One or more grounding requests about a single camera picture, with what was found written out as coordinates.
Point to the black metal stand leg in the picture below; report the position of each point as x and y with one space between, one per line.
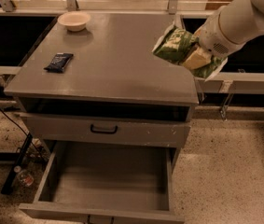
7 187

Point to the closed grey upper drawer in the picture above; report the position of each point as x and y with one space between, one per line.
133 132

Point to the green jalapeno chip bag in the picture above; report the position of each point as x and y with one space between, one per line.
176 44

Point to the clear plastic bottle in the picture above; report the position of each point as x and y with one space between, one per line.
24 176

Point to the cream ceramic bowl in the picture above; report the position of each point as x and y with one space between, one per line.
74 21

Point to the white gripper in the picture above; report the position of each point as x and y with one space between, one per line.
213 37

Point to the dark blue snack packet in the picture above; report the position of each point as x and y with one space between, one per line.
59 62

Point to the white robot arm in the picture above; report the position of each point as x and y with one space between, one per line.
226 31

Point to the grey drawer cabinet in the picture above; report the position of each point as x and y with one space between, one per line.
113 74

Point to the black drawer handle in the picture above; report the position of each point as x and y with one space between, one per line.
103 130

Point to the open grey lower drawer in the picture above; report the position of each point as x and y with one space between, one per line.
105 184

